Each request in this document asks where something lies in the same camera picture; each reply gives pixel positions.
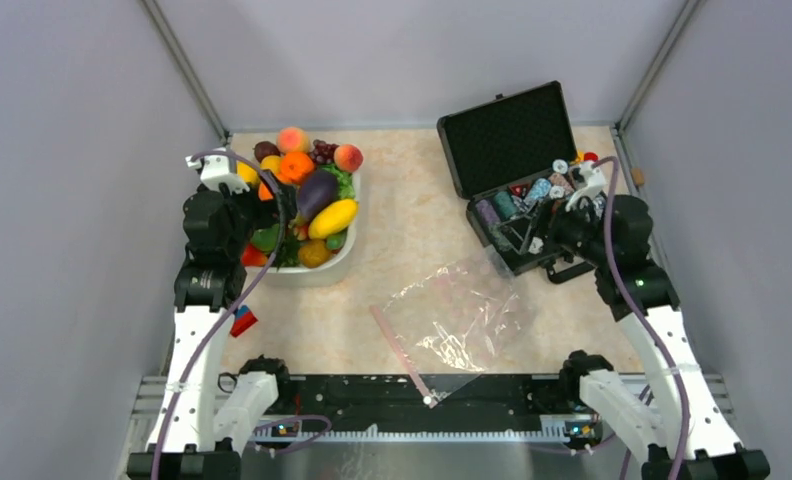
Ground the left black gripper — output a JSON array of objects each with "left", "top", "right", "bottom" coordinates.
[{"left": 215, "top": 168, "right": 297, "bottom": 257}]

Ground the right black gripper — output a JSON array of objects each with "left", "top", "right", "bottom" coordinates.
[{"left": 495, "top": 192, "right": 613, "bottom": 268}]

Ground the purple eggplant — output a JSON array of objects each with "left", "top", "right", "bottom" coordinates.
[{"left": 296, "top": 169, "right": 339, "bottom": 222}]

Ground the clear zip top bag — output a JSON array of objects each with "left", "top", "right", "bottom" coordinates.
[{"left": 370, "top": 247, "right": 538, "bottom": 409}]

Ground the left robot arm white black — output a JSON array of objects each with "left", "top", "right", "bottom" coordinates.
[{"left": 126, "top": 186, "right": 297, "bottom": 479}]

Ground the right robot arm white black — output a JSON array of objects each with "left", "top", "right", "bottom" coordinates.
[{"left": 535, "top": 195, "right": 771, "bottom": 479}]

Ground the yellow lemon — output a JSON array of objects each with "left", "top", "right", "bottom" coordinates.
[{"left": 237, "top": 162, "right": 260, "bottom": 188}]

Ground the small orange tangerine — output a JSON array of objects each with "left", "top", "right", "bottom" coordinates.
[{"left": 260, "top": 155, "right": 282, "bottom": 176}]

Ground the dark plum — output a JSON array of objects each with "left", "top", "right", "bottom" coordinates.
[{"left": 253, "top": 141, "right": 281, "bottom": 162}]

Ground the large orange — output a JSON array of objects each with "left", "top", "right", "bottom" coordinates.
[{"left": 279, "top": 152, "right": 316, "bottom": 186}]

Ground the peach at back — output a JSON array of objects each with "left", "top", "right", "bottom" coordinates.
[{"left": 276, "top": 126, "right": 311, "bottom": 154}]

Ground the peach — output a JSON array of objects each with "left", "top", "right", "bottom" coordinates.
[
  {"left": 276, "top": 126, "right": 311, "bottom": 154},
  {"left": 333, "top": 144, "right": 364, "bottom": 173}
]

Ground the yellow mango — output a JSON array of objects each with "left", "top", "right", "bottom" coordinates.
[{"left": 308, "top": 199, "right": 359, "bottom": 239}]

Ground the dark grapes bunch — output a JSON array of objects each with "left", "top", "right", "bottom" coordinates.
[{"left": 308, "top": 139, "right": 339, "bottom": 165}]

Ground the black poker chip case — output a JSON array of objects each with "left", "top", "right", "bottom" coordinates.
[{"left": 436, "top": 81, "right": 609, "bottom": 284}]

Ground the green lettuce leaf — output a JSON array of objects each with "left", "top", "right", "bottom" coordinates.
[{"left": 319, "top": 164, "right": 356, "bottom": 200}]

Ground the white fruit tray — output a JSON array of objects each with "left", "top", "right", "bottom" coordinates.
[{"left": 244, "top": 165, "right": 363, "bottom": 288}]

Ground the red blue block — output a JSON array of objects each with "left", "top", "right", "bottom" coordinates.
[{"left": 230, "top": 305, "right": 258, "bottom": 338}]

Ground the peach at right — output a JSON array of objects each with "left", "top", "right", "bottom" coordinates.
[{"left": 333, "top": 144, "right": 364, "bottom": 173}]

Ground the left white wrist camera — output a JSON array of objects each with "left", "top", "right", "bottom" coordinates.
[{"left": 185, "top": 154, "right": 250, "bottom": 195}]

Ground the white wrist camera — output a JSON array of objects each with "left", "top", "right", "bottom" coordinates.
[
  {"left": 185, "top": 154, "right": 250, "bottom": 195},
  {"left": 564, "top": 161, "right": 607, "bottom": 212}
]

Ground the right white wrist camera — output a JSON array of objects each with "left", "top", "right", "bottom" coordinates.
[{"left": 564, "top": 161, "right": 607, "bottom": 212}]

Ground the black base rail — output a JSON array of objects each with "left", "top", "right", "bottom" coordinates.
[{"left": 268, "top": 374, "right": 605, "bottom": 440}]

